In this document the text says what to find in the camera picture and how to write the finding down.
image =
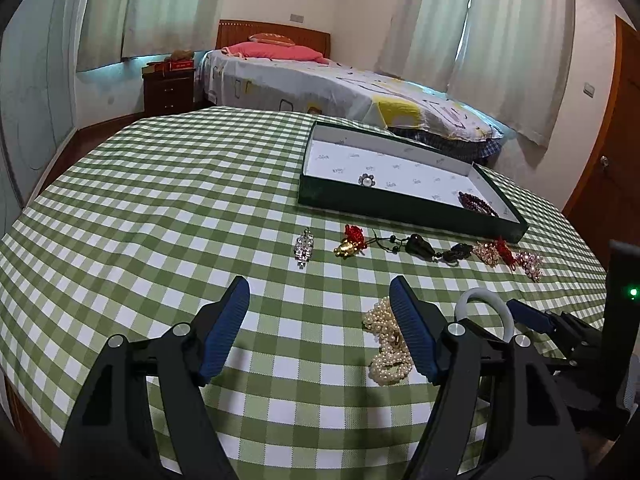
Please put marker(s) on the gold charm with red tassel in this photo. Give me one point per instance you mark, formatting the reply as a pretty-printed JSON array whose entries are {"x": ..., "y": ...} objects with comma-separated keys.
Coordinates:
[{"x": 346, "y": 249}]

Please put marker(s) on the orange wooden door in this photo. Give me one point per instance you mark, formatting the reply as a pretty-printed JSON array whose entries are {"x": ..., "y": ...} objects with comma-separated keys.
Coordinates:
[{"x": 610, "y": 125}]

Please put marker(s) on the yellowish flat box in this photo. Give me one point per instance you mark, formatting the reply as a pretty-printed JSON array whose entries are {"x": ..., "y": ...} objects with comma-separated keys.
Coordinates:
[{"x": 154, "y": 67}]

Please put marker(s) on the red flat box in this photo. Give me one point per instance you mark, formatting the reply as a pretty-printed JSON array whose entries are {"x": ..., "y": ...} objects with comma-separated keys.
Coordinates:
[{"x": 181, "y": 65}]

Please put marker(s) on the pale green window curtain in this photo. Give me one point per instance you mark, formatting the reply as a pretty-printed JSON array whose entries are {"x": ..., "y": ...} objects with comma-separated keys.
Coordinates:
[
  {"x": 430, "y": 20},
  {"x": 515, "y": 45},
  {"x": 150, "y": 5}
]

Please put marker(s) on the wooden headboard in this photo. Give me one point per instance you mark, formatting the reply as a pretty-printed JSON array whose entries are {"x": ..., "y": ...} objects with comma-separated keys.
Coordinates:
[{"x": 300, "y": 37}]

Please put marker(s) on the small black pendant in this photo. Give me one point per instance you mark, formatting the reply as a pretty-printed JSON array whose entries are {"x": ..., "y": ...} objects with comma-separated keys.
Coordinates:
[{"x": 460, "y": 251}]

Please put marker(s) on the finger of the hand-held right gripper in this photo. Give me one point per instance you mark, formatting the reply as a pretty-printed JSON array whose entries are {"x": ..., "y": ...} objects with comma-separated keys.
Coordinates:
[
  {"x": 585, "y": 392},
  {"x": 527, "y": 314}
]

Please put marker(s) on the clear crystal brooch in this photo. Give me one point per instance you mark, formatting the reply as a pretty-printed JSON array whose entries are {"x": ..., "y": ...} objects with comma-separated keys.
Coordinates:
[{"x": 304, "y": 247}]

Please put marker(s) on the brown soft toy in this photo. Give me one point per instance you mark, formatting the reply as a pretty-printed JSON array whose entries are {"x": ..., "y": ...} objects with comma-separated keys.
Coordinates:
[{"x": 182, "y": 54}]

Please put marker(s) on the blue plaid mattress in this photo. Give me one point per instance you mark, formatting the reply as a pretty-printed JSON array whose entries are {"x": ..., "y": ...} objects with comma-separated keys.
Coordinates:
[{"x": 450, "y": 146}]

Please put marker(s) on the green checked tablecloth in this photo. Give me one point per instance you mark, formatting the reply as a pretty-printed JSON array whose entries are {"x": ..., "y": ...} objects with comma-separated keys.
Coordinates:
[{"x": 175, "y": 185}]

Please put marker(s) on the wall socket plate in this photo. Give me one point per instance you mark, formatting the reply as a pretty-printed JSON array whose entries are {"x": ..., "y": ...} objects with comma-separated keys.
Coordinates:
[{"x": 297, "y": 17}]

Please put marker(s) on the pink pillow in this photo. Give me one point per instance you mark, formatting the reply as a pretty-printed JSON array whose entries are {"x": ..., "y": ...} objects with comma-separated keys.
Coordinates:
[{"x": 270, "y": 51}]

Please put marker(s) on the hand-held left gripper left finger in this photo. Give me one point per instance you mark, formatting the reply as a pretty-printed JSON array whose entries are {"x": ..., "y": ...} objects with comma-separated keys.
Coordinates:
[{"x": 227, "y": 330}]

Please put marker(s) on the round pearl brooch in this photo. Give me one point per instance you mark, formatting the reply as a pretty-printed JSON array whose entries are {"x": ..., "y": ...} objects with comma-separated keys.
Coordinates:
[{"x": 366, "y": 180}]

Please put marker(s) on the wall light switch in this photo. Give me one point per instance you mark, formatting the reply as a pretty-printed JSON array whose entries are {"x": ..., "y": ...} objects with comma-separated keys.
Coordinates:
[{"x": 589, "y": 89}]

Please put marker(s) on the white patterned bedspread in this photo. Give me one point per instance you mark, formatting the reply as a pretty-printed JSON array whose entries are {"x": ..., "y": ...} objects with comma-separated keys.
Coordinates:
[{"x": 300, "y": 82}]

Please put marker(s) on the pearl flower cluster brooch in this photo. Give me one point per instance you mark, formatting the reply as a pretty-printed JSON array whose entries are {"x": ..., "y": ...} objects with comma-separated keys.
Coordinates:
[{"x": 530, "y": 262}]

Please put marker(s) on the dark wooden nightstand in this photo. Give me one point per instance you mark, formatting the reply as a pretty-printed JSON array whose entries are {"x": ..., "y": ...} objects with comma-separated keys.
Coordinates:
[{"x": 167, "y": 92}]

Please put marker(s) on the white jade bangle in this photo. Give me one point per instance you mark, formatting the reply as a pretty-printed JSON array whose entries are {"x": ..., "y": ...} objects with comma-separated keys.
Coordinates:
[{"x": 477, "y": 291}]

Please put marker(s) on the red patterned pillow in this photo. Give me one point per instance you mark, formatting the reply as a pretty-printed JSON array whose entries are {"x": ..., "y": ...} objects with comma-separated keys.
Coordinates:
[{"x": 270, "y": 38}]

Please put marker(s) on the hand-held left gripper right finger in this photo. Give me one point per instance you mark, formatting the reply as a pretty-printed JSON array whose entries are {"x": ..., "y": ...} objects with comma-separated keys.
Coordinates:
[{"x": 412, "y": 330}]

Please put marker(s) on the dark green jewelry box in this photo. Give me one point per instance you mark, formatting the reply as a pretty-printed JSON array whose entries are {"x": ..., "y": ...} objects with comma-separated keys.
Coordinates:
[{"x": 350, "y": 160}]

